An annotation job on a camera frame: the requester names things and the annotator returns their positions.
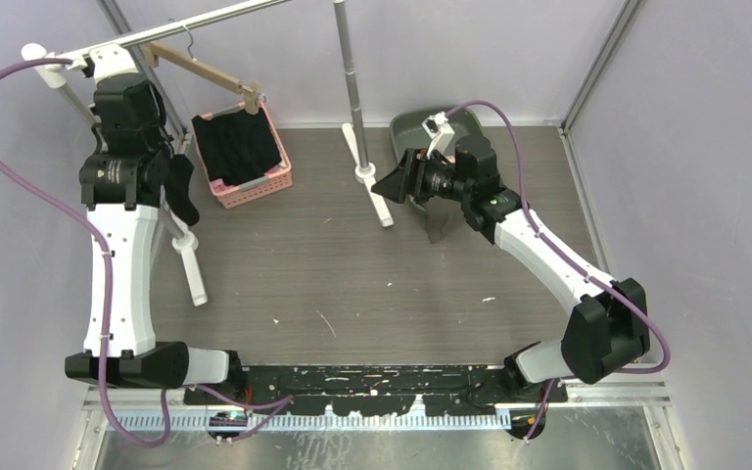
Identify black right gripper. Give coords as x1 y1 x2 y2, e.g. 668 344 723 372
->
371 148 472 206

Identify grey-brown underwear with beige waistband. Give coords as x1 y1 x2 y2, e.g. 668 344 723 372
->
425 199 462 244

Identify beige clip hanger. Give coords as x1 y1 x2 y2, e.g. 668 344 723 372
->
144 25 265 115

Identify black underwear with beige waistband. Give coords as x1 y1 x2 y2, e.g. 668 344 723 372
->
163 155 200 226

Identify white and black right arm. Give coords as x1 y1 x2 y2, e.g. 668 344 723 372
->
372 136 650 402

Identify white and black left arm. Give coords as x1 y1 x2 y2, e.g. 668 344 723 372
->
65 72 248 404

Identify grey-green plastic tub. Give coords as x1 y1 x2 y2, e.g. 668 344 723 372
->
389 105 489 165

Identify black clothes in basket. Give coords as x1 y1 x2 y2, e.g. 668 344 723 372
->
191 109 281 186

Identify white and metal clothes rack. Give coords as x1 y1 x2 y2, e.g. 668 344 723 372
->
37 0 394 306

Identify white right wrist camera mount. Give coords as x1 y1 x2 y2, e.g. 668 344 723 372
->
420 112 455 160

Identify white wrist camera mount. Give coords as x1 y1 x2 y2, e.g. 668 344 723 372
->
420 112 455 160
60 43 139 83

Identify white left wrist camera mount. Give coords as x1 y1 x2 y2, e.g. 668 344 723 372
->
60 43 139 83

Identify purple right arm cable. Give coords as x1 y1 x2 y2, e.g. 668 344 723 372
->
444 99 673 445

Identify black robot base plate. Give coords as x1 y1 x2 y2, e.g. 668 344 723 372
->
214 365 545 417

